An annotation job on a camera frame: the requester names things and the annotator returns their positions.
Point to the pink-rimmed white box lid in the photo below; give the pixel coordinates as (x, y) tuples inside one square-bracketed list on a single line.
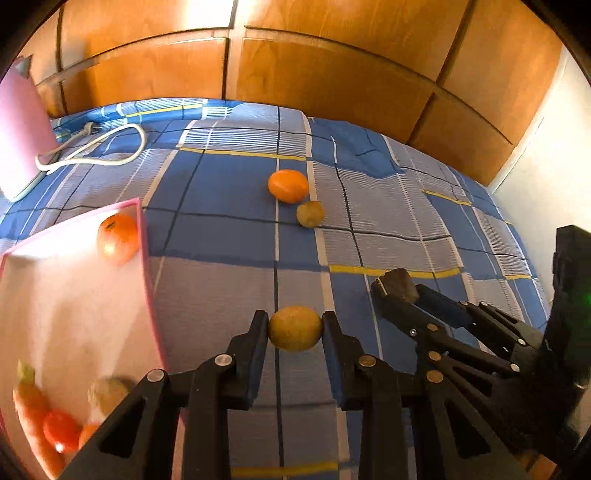
[(69, 314)]

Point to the wooden wardrobe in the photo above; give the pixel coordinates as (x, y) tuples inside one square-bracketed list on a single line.
[(323, 69)]

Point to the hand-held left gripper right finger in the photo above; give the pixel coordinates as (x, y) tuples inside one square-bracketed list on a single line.
[(334, 360)]

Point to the red tomato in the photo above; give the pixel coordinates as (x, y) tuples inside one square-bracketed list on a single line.
[(60, 429)]

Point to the pink electric kettle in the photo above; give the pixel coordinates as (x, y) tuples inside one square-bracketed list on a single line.
[(21, 138)]

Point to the small brown kiwi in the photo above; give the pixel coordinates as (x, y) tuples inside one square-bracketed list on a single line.
[(310, 213)]

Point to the small tangerine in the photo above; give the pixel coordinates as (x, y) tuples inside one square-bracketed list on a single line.
[(87, 434)]

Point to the blue plaid cloth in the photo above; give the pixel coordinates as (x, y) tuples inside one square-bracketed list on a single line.
[(221, 230)]

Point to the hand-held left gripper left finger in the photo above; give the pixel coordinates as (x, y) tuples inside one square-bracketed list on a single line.
[(256, 360)]

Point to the orange carrot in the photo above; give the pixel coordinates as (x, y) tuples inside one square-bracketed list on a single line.
[(32, 415)]

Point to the dark purple plum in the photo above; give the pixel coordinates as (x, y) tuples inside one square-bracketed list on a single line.
[(399, 284)]

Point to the orange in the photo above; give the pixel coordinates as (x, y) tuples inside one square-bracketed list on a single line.
[(288, 186), (117, 237)]

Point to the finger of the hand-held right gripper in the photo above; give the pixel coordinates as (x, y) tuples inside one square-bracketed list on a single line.
[(441, 307), (399, 314)]

